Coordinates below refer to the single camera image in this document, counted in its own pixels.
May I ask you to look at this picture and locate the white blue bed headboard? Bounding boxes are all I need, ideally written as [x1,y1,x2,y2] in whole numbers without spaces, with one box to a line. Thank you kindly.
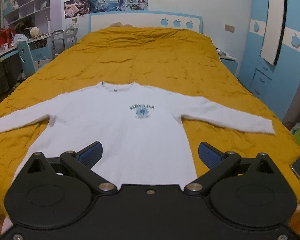
[88,10,203,34]

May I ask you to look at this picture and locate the white black-edged panel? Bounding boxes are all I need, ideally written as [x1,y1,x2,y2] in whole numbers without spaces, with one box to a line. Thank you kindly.
[260,0,287,66]

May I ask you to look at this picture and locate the blue white desk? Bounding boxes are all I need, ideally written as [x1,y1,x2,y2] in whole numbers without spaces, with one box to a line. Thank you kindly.
[0,33,52,103]

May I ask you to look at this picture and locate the white blue wall shelf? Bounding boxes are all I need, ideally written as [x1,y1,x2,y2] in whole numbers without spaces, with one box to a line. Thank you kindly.
[4,0,51,34]

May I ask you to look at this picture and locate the blue wardrobe with drawers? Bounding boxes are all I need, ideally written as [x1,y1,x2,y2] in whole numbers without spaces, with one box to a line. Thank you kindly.
[238,0,300,120]

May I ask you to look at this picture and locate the white long-sleeve printed shirt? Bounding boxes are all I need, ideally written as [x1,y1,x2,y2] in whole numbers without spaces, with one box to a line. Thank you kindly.
[0,81,276,235]

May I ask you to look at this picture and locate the blue nightstand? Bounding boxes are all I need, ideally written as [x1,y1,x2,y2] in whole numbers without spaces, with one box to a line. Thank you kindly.
[216,47,238,75]

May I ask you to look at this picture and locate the mustard yellow quilt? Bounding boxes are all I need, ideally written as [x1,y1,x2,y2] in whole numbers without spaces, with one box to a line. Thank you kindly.
[0,27,300,235]

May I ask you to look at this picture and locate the grey metal rack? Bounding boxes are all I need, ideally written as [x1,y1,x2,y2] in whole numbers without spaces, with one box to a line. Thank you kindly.
[51,27,78,59]

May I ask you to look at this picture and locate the anime wall posters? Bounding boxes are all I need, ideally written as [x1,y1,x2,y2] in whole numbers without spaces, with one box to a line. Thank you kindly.
[64,0,148,18]

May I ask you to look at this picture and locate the round beige lamp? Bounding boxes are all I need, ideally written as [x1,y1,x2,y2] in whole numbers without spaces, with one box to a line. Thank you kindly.
[30,27,40,39]

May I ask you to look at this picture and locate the blue desk chair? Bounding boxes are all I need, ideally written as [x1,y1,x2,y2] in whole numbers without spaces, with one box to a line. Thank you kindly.
[17,39,51,77]

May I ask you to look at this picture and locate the beige wall switch plate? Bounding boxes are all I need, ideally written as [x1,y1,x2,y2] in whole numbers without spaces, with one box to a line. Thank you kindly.
[224,24,235,33]

